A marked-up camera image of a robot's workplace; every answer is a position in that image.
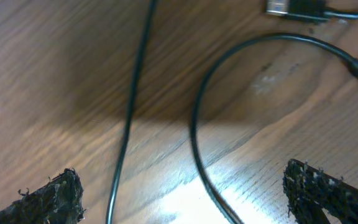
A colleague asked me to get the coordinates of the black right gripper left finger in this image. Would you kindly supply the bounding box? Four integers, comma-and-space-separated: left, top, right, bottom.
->
0, 168, 86, 224

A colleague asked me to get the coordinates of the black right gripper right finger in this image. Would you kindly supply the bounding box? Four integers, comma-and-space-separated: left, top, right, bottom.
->
283, 159, 358, 224

